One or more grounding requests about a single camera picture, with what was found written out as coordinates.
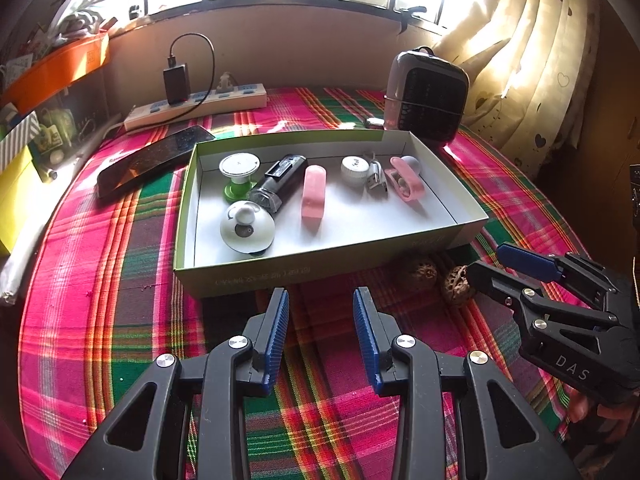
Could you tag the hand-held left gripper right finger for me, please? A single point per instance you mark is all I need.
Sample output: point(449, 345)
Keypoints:
point(367, 340)

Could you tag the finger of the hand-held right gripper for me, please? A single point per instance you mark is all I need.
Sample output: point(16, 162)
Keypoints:
point(525, 260)
point(495, 282)

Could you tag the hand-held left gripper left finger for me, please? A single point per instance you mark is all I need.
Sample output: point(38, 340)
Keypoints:
point(277, 340)

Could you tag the brown walnut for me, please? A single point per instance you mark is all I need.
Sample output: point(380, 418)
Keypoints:
point(457, 285)
point(424, 274)

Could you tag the green white cardboard box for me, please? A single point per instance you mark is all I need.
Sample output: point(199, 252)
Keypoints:
point(350, 230)

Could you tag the white round gadget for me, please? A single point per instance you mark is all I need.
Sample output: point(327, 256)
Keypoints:
point(245, 232)

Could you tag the white mushroom-shaped knob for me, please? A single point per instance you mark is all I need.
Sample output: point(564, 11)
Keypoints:
point(414, 164)

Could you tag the white round cap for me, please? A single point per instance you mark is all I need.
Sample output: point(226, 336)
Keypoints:
point(354, 170)

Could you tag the green white spool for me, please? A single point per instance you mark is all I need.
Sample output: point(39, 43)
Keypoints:
point(239, 166)

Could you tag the person's right hand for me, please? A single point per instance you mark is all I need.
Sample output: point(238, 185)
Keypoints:
point(580, 405)

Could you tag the pink green plaid cloth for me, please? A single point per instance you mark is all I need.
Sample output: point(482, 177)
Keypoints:
point(125, 285)

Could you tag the small grey desk fan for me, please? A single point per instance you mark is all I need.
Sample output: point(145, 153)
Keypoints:
point(430, 100)

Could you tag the cream heart print curtain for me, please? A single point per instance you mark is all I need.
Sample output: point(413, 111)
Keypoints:
point(530, 70)

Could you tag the black smartphone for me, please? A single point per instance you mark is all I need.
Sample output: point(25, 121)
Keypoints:
point(150, 160)

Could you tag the white power strip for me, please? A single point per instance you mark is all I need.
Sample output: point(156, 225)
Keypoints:
point(235, 97)

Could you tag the white plug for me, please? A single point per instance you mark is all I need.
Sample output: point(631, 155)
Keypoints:
point(226, 84)

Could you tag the black charger adapter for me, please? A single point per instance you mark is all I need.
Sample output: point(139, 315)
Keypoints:
point(177, 85)

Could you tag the yellow cardboard box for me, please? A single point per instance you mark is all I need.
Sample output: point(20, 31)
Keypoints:
point(17, 195)

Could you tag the clear plastic organizer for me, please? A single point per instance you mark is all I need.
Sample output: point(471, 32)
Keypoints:
point(65, 125)

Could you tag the orange plastic tray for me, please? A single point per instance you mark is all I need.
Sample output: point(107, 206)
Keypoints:
point(55, 70)

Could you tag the pile of papers and packets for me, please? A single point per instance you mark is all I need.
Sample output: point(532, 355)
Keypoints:
point(75, 15)

